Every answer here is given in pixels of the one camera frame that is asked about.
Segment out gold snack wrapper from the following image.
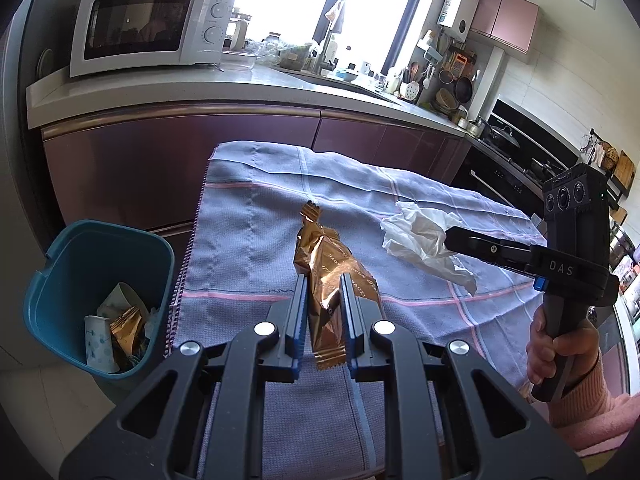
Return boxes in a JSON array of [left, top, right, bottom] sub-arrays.
[[294, 202, 380, 370], [110, 306, 145, 358]]

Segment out white tissue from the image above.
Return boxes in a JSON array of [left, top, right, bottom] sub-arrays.
[[380, 202, 477, 295]]

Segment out pink sleeve right forearm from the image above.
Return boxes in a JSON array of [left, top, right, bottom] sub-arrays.
[[548, 358, 639, 456]]

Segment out teal trash bin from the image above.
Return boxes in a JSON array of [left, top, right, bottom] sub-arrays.
[[23, 220, 175, 389]]

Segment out kitchen sink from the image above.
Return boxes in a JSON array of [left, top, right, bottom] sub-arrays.
[[293, 72, 393, 103]]

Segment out person's right hand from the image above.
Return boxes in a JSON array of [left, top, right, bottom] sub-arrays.
[[526, 307, 601, 402]]

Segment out checked grey-blue tablecloth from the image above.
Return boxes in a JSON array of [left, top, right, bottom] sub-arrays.
[[167, 165, 542, 479]]

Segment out black built-in oven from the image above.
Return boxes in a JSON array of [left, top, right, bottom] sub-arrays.
[[452, 145, 544, 220]]

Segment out black wok with lid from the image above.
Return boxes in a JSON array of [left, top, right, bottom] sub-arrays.
[[483, 124, 521, 154]]

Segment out hanging black frying pan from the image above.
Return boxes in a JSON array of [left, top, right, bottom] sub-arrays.
[[454, 77, 473, 104]]

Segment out purple base cabinets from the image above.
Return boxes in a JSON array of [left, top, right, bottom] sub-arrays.
[[41, 103, 470, 236]]

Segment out orange hanging grater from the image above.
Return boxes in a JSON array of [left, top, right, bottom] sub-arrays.
[[450, 53, 469, 79]]

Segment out white dotted utensil holder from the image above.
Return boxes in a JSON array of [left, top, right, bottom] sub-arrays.
[[404, 81, 421, 102]]

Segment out glass container on counter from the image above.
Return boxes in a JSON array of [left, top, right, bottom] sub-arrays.
[[220, 50, 257, 70]]

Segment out white water heater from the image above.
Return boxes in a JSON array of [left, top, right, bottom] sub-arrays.
[[437, 0, 478, 44]]

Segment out white microwave oven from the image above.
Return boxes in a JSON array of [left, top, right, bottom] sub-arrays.
[[70, 0, 234, 78]]

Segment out grey refrigerator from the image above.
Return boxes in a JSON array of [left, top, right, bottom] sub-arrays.
[[1, 0, 80, 370]]

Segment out pink wall cabinet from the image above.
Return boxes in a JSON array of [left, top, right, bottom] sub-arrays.
[[471, 0, 541, 63]]

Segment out dark window frame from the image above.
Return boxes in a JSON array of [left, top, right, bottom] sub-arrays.
[[312, 0, 420, 74]]

